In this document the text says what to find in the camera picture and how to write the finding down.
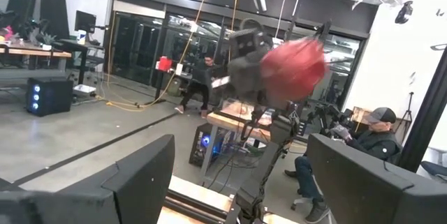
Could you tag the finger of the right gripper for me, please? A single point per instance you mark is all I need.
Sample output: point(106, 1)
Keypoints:
point(323, 31)

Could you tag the black wall-mounted camera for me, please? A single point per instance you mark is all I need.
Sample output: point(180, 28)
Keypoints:
point(405, 11)

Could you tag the wooden top desk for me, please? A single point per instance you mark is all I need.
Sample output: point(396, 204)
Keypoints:
point(35, 52)

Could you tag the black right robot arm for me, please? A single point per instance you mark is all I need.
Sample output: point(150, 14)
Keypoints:
point(265, 168)

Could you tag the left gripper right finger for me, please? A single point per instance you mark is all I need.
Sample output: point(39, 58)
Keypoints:
point(366, 196)

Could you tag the white flat box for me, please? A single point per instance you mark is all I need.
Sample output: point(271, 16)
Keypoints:
point(84, 89)

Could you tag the small potted plant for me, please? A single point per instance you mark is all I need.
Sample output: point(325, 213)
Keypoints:
point(48, 40)

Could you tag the person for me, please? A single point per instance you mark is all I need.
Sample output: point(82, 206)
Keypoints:
point(200, 81)
point(377, 143)

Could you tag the black computer monitor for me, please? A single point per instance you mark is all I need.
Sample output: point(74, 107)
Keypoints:
point(84, 21)

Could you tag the black computer tower blue lights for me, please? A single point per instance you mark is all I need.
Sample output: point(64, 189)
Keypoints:
point(204, 143)
point(52, 96)

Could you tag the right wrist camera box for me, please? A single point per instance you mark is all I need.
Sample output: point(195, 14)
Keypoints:
point(246, 42)

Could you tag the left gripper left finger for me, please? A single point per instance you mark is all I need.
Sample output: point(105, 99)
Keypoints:
point(132, 189)

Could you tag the red box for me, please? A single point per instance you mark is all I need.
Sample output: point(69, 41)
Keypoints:
point(165, 64)

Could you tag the black acoustic panel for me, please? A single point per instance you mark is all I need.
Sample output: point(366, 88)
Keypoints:
point(22, 4)
point(55, 11)

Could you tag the wooden top work table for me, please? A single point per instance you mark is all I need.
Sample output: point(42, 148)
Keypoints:
point(227, 121)

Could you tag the dark red toy fruit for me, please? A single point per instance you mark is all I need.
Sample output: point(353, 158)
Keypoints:
point(293, 70)

